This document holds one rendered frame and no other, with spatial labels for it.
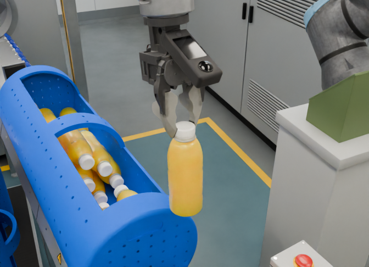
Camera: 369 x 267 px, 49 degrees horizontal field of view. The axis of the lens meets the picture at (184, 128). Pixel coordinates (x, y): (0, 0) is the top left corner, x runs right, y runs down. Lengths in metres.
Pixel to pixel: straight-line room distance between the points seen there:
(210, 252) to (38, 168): 1.48
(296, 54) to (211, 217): 1.15
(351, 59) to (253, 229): 1.47
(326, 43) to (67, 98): 0.95
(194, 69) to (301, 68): 2.09
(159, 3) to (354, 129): 0.87
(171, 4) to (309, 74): 2.04
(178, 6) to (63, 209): 0.53
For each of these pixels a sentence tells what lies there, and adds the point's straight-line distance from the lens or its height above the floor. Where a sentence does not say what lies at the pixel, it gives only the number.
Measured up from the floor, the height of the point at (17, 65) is 1.08.
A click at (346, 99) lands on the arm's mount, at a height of 1.25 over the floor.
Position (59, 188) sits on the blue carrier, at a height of 1.19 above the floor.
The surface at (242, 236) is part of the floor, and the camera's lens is 2.50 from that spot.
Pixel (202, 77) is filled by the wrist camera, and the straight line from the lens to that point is 0.62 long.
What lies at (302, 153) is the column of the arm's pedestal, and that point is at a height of 1.01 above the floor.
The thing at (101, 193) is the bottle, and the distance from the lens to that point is 1.24.
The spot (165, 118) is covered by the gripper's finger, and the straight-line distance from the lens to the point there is 0.71.
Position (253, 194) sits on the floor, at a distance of 2.78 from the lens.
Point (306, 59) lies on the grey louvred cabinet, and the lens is 2.64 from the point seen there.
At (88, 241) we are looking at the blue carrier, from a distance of 0.86.
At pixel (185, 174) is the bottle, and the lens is 0.76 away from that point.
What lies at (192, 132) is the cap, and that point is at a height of 1.42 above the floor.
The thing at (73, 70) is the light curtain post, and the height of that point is 0.93.
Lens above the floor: 1.81
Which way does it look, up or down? 32 degrees down
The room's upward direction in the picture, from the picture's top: straight up
